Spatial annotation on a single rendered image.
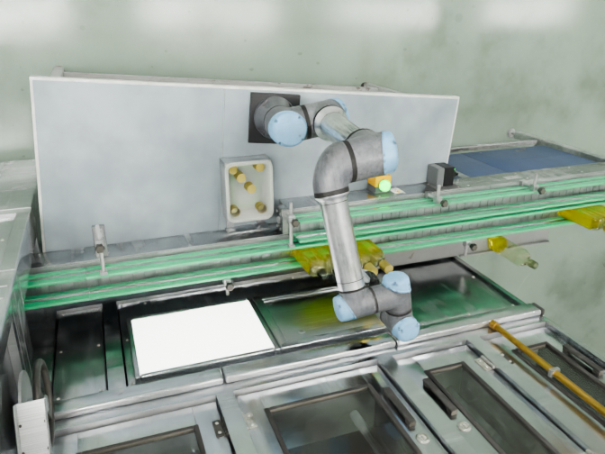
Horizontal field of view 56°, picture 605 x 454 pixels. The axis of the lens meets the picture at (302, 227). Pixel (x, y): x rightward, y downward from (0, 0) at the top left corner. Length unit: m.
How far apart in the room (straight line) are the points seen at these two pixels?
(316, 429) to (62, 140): 1.20
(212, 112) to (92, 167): 0.44
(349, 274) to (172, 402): 0.59
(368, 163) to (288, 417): 0.71
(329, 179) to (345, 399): 0.62
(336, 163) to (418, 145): 0.94
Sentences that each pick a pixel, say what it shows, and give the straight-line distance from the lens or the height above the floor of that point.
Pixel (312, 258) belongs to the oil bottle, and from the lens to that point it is 1.97.
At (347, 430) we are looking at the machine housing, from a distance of 1.56.
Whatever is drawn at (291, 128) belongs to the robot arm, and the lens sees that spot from 1.85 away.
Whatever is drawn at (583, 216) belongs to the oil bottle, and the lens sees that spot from 2.67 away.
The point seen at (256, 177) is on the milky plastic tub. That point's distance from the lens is 2.10.
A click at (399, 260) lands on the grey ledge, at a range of 2.35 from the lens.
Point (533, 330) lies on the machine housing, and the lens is 2.09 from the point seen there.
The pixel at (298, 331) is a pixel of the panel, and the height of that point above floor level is 1.25.
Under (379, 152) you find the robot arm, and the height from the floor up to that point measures 1.42.
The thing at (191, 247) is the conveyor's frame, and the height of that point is 0.88.
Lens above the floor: 2.71
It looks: 61 degrees down
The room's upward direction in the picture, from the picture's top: 136 degrees clockwise
